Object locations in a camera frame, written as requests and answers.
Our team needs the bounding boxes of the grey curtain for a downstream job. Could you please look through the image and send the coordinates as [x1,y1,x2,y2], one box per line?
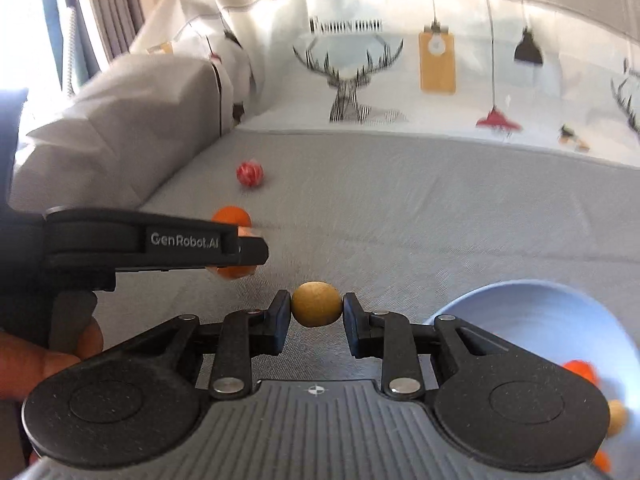
[80,0,168,67]

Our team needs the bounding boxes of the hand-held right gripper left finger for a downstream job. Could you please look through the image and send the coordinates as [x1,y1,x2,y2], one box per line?
[168,290,292,401]

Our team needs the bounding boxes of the tan round fruit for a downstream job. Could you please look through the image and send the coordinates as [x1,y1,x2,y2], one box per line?
[291,282,344,329]
[607,399,630,438]

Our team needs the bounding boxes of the grey pillow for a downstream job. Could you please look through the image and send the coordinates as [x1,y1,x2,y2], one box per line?
[9,52,237,213]

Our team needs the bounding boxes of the white ribbed pole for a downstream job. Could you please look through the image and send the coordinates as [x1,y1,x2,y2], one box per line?
[62,4,82,99]

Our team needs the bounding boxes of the small red fruit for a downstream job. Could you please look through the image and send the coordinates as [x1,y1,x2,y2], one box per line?
[236,161,266,191]

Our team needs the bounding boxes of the light blue bowl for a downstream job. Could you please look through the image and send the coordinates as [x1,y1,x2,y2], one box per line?
[421,279,640,476]

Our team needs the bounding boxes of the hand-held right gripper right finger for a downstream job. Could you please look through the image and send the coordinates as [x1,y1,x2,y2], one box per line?
[341,292,482,401]

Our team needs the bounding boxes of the white printed pillow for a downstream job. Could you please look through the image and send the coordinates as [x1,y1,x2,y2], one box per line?
[129,0,263,128]

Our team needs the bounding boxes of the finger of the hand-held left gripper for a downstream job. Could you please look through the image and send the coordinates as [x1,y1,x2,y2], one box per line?
[210,226,271,272]

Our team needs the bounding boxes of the deer print duvet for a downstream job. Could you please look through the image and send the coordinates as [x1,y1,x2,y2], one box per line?
[175,0,640,171]

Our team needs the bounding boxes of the person's left hand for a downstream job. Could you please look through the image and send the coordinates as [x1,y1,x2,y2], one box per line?
[0,319,105,402]

